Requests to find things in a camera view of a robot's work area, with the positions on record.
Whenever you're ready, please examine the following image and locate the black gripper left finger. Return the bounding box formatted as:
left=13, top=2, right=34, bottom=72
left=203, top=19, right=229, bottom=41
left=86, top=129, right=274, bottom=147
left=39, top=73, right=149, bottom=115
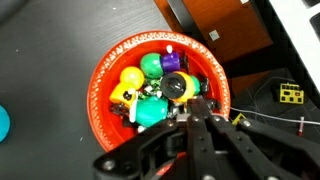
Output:
left=92, top=98, right=202, bottom=180

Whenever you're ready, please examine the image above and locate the green foil candy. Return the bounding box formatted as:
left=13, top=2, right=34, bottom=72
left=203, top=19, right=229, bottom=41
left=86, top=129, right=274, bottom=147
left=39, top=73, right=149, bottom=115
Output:
left=143, top=78, right=163, bottom=98

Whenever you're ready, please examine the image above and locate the yellow toy figure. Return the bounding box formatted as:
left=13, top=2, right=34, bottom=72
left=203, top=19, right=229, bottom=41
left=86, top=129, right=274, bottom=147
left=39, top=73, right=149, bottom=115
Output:
left=109, top=65, right=146, bottom=109

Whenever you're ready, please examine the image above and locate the green purple toy figure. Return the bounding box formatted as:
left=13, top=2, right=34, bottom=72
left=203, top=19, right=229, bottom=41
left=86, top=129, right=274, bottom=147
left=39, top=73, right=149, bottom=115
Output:
left=139, top=44, right=183, bottom=80

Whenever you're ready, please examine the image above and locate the red plastic bowl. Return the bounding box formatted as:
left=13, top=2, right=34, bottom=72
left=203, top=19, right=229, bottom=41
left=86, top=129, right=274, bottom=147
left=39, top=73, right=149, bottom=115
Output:
left=86, top=29, right=232, bottom=153

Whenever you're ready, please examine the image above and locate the blue plastic cup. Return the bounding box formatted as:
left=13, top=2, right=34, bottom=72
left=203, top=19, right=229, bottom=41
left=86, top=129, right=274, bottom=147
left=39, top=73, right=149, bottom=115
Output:
left=0, top=104, right=11, bottom=144

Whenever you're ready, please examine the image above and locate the thin white cable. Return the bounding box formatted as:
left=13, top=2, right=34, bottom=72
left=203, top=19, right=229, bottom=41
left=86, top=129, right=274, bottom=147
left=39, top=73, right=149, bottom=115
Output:
left=229, top=106, right=320, bottom=127

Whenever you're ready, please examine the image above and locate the green cup-shaped toy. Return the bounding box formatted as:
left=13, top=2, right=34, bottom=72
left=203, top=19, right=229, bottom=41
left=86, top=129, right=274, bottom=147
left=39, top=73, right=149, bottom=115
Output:
left=129, top=96, right=169, bottom=128

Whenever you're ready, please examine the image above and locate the white side table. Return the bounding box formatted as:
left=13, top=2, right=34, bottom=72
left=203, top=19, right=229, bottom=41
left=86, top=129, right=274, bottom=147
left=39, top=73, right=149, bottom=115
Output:
left=268, top=0, right=320, bottom=94

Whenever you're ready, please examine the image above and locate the yellow black grid object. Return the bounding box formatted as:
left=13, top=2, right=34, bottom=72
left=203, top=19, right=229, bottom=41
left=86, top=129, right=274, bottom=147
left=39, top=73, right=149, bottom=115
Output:
left=279, top=82, right=305, bottom=105
left=232, top=112, right=248, bottom=126

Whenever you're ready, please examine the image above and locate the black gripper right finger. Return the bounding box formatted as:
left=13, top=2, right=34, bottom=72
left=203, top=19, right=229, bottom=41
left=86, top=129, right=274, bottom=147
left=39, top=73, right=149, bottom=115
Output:
left=199, top=98, right=320, bottom=180

